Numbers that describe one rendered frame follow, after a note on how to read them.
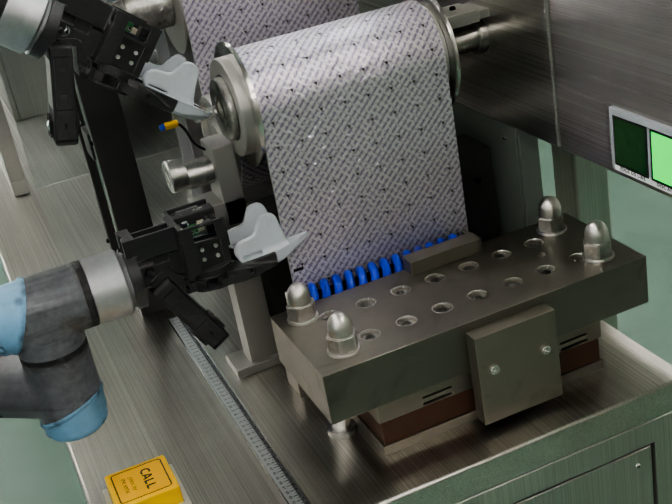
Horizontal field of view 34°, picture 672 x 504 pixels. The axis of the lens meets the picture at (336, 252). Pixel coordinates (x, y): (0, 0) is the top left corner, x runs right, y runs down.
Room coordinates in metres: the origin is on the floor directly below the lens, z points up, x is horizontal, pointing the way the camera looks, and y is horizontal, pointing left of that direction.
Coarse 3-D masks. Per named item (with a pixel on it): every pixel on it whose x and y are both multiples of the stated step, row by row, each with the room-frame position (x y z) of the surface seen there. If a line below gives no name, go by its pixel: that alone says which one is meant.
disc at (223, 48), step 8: (216, 48) 1.24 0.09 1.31; (224, 48) 1.21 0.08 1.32; (232, 48) 1.19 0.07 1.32; (216, 56) 1.25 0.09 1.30; (232, 56) 1.19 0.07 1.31; (240, 64) 1.17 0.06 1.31; (240, 72) 1.17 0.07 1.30; (248, 80) 1.15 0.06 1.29; (248, 88) 1.15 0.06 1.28; (248, 96) 1.16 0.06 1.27; (256, 104) 1.14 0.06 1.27; (256, 112) 1.14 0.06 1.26; (256, 120) 1.15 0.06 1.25; (256, 128) 1.15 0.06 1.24; (256, 136) 1.16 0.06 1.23; (264, 136) 1.15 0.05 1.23; (256, 144) 1.16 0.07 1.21; (264, 144) 1.15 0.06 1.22; (256, 152) 1.17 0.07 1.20; (264, 152) 1.15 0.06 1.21; (248, 160) 1.21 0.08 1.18; (256, 160) 1.18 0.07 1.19
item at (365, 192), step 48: (336, 144) 1.18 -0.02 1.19; (384, 144) 1.20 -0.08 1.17; (432, 144) 1.22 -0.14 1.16; (288, 192) 1.16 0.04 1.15; (336, 192) 1.17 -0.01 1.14; (384, 192) 1.19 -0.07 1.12; (432, 192) 1.21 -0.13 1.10; (336, 240) 1.17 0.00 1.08; (384, 240) 1.19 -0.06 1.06; (432, 240) 1.21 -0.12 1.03
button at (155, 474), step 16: (144, 464) 1.01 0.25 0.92; (160, 464) 1.01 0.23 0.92; (112, 480) 0.99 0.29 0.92; (128, 480) 0.99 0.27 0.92; (144, 480) 0.98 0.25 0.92; (160, 480) 0.98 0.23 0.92; (176, 480) 0.97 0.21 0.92; (112, 496) 0.97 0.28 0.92; (128, 496) 0.96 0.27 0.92; (144, 496) 0.95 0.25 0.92; (160, 496) 0.95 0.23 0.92; (176, 496) 0.96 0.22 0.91
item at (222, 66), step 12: (444, 48) 1.23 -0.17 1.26; (216, 60) 1.21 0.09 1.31; (228, 60) 1.20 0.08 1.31; (216, 72) 1.22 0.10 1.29; (228, 72) 1.18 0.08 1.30; (228, 84) 1.18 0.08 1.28; (240, 84) 1.17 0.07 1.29; (240, 96) 1.16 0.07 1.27; (240, 108) 1.15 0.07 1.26; (240, 120) 1.16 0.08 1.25; (252, 120) 1.16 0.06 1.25; (240, 132) 1.17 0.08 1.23; (252, 132) 1.16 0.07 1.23; (240, 144) 1.18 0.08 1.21; (252, 144) 1.17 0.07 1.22
